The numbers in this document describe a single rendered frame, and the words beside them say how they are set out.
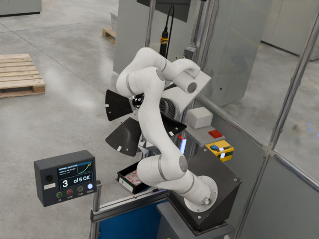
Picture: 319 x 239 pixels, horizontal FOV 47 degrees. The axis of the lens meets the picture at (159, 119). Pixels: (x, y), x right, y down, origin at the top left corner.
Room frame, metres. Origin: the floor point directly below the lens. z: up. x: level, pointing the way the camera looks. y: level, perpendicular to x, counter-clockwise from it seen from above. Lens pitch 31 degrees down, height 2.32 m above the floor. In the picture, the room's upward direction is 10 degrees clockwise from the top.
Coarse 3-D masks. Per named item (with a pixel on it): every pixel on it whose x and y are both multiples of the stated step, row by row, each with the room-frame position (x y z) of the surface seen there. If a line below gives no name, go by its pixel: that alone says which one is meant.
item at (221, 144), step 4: (224, 140) 1.99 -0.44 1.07; (208, 144) 1.91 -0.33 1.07; (212, 144) 1.92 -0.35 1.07; (216, 144) 1.93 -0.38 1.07; (220, 144) 1.94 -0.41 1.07; (224, 144) 1.95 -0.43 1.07; (228, 144) 1.95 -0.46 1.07; (228, 148) 1.91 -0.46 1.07; (232, 148) 1.91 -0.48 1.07; (216, 152) 1.84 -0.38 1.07; (220, 152) 1.85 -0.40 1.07; (224, 152) 1.87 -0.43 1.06; (220, 156) 1.86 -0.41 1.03; (228, 156) 1.90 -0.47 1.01; (224, 160) 1.88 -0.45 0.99
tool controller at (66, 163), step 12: (60, 156) 1.35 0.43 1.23; (72, 156) 1.35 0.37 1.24; (84, 156) 1.36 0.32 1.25; (36, 168) 1.25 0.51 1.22; (48, 168) 1.23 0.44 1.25; (60, 168) 1.26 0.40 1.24; (72, 168) 1.29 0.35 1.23; (84, 168) 1.32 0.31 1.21; (36, 180) 1.26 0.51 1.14; (48, 180) 1.20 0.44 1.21; (72, 180) 1.27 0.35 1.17; (84, 180) 1.30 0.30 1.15; (48, 192) 1.20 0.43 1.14; (84, 192) 1.29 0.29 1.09; (48, 204) 1.18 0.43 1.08
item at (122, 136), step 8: (128, 120) 2.00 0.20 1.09; (136, 120) 2.01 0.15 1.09; (120, 128) 1.97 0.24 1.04; (128, 128) 1.97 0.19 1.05; (136, 128) 1.98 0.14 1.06; (112, 136) 1.94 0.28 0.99; (120, 136) 1.94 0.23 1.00; (128, 136) 1.94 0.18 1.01; (136, 136) 1.95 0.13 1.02; (112, 144) 1.91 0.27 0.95; (120, 144) 1.90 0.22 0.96; (128, 144) 1.91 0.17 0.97; (136, 144) 1.92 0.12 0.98; (128, 152) 1.87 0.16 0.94
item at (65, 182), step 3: (69, 177) 1.27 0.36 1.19; (60, 180) 1.24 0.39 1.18; (63, 180) 1.25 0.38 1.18; (66, 180) 1.26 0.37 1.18; (69, 180) 1.26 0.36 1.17; (60, 183) 1.24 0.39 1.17; (63, 183) 1.25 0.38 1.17; (66, 183) 1.25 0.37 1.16; (69, 183) 1.26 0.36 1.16; (60, 186) 1.23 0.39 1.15; (63, 186) 1.24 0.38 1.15; (66, 186) 1.25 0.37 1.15; (69, 186) 1.26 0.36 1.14; (60, 189) 1.23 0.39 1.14
